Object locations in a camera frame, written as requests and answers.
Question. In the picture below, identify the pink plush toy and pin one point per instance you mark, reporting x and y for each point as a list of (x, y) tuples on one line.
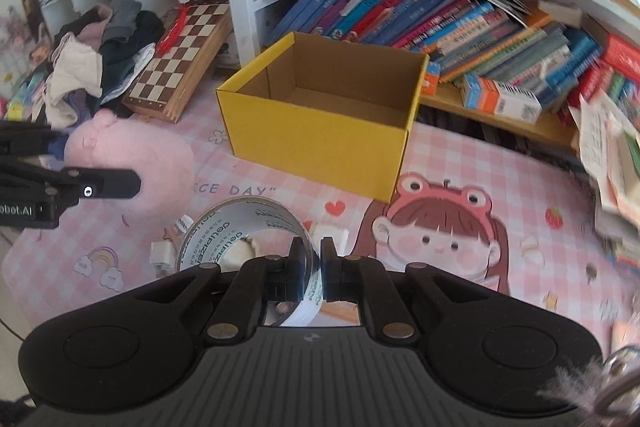
[(165, 157)]

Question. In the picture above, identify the row of colourful books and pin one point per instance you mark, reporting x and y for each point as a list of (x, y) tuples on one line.
[(450, 27)]

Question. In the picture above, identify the small white block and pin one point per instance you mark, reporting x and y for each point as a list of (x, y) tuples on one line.
[(162, 257)]

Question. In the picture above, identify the pink printed desk mat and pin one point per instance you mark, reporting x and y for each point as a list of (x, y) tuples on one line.
[(500, 177)]

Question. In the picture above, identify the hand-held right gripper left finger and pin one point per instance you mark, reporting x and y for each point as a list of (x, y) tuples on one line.
[(282, 269)]

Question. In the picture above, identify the orange white carton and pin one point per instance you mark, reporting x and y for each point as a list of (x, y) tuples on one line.
[(500, 99)]

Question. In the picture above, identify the red ribbon ornament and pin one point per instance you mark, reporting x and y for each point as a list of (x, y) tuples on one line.
[(172, 32)]

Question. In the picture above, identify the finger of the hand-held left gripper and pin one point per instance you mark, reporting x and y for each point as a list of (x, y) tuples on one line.
[(107, 184), (30, 139)]

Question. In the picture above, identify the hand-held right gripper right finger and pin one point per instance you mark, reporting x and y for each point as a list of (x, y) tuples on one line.
[(330, 272)]

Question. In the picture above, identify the white charger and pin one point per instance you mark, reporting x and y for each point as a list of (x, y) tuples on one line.
[(337, 232)]

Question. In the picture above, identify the wooden chessboard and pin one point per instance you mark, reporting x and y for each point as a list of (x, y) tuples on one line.
[(175, 67)]

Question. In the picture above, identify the yellow cardboard box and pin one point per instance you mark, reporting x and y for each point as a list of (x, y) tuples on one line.
[(310, 142)]

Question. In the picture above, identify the stack of papers and books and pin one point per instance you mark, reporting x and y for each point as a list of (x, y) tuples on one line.
[(615, 167)]

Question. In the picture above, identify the clear tape roll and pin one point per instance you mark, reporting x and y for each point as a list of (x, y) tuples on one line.
[(220, 227)]

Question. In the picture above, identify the pink stick with purple cap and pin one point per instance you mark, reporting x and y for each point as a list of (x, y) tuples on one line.
[(181, 224)]

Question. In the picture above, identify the pile of clothes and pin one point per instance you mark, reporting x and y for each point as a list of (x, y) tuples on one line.
[(85, 67)]

